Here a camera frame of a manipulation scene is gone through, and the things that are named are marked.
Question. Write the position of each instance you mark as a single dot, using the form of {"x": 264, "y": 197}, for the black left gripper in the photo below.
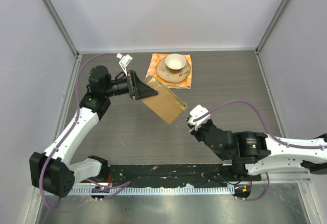
{"x": 138, "y": 90}

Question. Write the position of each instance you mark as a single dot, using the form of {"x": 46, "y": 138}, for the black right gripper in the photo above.
{"x": 195, "y": 133}

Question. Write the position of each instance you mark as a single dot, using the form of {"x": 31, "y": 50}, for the brown cardboard express box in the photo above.
{"x": 167, "y": 105}

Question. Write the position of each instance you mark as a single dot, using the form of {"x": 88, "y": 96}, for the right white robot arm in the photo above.
{"x": 254, "y": 153}

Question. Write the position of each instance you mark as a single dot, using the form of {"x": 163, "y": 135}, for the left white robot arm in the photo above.
{"x": 52, "y": 170}

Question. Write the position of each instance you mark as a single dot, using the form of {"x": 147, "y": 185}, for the beige floral saucer plate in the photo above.
{"x": 172, "y": 76}

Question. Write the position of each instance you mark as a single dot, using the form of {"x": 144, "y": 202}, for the white ceramic tea cup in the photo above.
{"x": 175, "y": 61}

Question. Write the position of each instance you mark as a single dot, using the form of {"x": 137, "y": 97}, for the orange checkered cloth napkin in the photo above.
{"x": 156, "y": 57}

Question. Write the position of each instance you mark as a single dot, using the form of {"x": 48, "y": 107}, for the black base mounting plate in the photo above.
{"x": 174, "y": 175}

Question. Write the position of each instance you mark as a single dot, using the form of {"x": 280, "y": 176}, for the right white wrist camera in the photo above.
{"x": 197, "y": 117}

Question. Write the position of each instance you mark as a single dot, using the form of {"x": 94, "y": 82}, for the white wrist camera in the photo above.
{"x": 197, "y": 117}
{"x": 124, "y": 61}

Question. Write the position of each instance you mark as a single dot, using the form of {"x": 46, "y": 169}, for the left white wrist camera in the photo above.
{"x": 124, "y": 61}

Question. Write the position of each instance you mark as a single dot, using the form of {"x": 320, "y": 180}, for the slotted grey cable duct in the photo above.
{"x": 91, "y": 189}

